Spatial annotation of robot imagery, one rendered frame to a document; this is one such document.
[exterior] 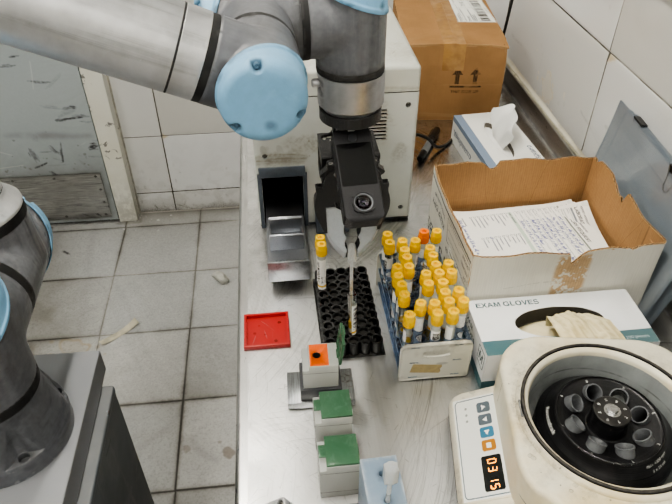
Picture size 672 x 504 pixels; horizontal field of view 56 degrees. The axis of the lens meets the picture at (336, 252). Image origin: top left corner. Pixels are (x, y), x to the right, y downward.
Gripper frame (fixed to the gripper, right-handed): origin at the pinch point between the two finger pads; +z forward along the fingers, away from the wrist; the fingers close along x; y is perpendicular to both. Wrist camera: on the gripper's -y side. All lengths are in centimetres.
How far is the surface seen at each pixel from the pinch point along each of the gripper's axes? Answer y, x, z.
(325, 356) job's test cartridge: -8.7, 4.5, 10.0
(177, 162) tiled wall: 161, 49, 82
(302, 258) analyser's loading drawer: 15.6, 6.0, 13.8
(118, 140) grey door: 156, 68, 68
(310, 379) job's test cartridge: -10.3, 6.7, 12.4
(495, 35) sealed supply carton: 71, -41, 1
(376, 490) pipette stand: -29.3, 1.2, 7.6
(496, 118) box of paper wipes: 50, -37, 10
